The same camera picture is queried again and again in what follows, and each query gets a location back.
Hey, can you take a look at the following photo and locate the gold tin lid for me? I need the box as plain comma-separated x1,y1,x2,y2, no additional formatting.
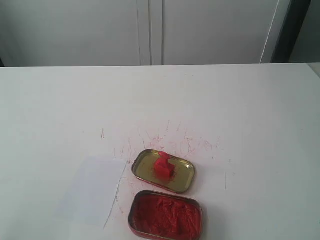
131,149,196,194

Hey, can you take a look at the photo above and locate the red ink pad tin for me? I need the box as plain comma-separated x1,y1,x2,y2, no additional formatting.
128,190,203,240

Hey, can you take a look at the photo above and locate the red plastic stamp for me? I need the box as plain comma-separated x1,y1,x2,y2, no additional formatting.
153,151,175,180

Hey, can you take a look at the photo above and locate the white cabinet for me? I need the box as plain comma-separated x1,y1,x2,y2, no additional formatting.
0,0,290,67

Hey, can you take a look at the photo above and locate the white paper sheet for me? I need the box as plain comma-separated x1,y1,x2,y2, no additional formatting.
56,155,126,228

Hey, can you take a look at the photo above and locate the dark vertical post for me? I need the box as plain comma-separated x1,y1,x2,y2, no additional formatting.
270,0,312,64

